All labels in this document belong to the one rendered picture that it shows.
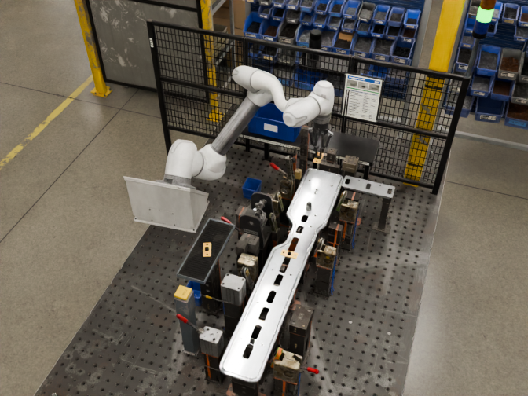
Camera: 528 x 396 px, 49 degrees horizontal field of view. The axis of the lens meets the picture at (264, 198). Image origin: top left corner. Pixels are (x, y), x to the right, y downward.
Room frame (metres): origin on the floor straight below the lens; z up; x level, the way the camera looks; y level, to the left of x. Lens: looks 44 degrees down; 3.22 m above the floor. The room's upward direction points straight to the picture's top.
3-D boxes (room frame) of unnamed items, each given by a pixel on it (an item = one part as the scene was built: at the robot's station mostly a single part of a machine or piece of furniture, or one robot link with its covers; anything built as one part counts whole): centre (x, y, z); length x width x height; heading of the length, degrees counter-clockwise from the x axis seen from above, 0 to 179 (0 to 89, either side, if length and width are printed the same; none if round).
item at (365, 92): (2.79, -0.57, 1.30); 0.23 x 0.02 x 0.31; 70
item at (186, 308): (1.52, 0.36, 0.92); 0.08 x 0.08 x 0.44; 70
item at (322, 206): (1.85, -0.13, 1.00); 1.38 x 0.22 x 0.02; 160
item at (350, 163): (2.52, -0.50, 0.88); 0.08 x 0.08 x 0.36; 70
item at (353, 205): (2.18, -0.46, 0.87); 0.12 x 0.09 x 0.35; 70
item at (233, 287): (1.62, 0.14, 0.90); 0.13 x 0.10 x 0.41; 70
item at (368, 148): (2.78, -0.24, 1.02); 0.90 x 0.22 x 0.03; 70
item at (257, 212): (2.03, 0.03, 0.94); 0.18 x 0.13 x 0.49; 160
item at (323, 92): (2.30, -0.28, 1.63); 0.13 x 0.11 x 0.16; 134
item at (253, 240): (1.91, 0.07, 0.89); 0.13 x 0.11 x 0.38; 70
